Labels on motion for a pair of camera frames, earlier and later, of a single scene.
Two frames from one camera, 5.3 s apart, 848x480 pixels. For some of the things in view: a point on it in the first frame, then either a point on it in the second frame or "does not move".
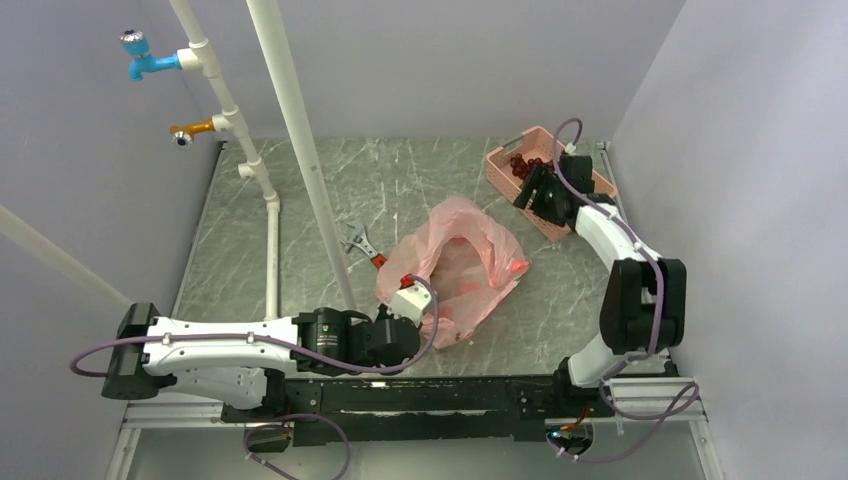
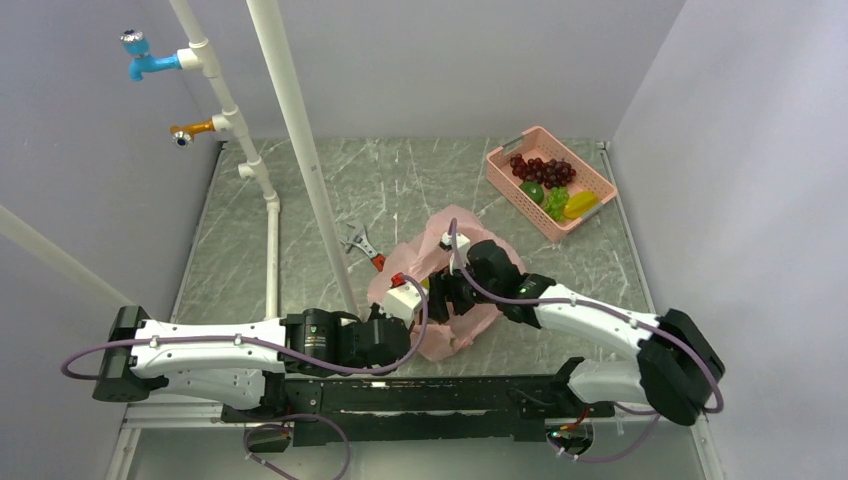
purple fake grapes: (522, 168) does not move
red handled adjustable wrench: (360, 239) does not move
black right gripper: (538, 180) -> (443, 289)
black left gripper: (383, 313) does not move
